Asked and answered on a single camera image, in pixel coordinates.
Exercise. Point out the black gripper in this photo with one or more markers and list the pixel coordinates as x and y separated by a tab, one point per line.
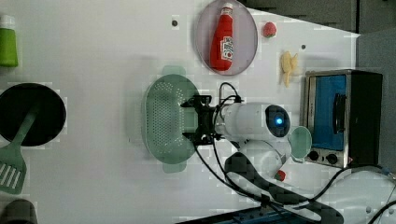
205	134

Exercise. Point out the green oval strainer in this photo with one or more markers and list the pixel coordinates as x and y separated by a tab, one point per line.
164	120

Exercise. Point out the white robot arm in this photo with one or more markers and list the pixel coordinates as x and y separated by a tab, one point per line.
262	134

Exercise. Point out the red ketchup bottle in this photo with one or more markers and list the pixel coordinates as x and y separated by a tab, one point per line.
221	51

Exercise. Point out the grey round plate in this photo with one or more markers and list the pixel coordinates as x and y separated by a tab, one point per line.
245	35

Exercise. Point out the dark red toy strawberry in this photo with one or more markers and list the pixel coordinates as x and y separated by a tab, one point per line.
280	175

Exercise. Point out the light green measuring cup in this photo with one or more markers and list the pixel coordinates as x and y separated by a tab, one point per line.
300	140

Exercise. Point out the yellow toy banana peel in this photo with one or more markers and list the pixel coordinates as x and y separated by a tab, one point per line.
289	65

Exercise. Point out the pale red toy strawberry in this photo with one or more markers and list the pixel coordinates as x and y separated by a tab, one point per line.
269	29

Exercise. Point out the black silver toaster oven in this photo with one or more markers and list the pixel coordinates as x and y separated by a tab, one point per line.
342	110

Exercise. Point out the black round pot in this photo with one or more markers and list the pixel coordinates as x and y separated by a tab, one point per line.
17	101

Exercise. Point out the green slotted spatula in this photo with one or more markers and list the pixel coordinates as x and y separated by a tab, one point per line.
13	167

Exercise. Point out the grey cylindrical cup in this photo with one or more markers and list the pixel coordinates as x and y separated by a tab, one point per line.
19	212

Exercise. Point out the green bottle white cap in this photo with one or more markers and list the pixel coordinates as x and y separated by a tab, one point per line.
8	42

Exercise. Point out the blue metal frame rail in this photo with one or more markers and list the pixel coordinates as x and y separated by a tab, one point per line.
256	215

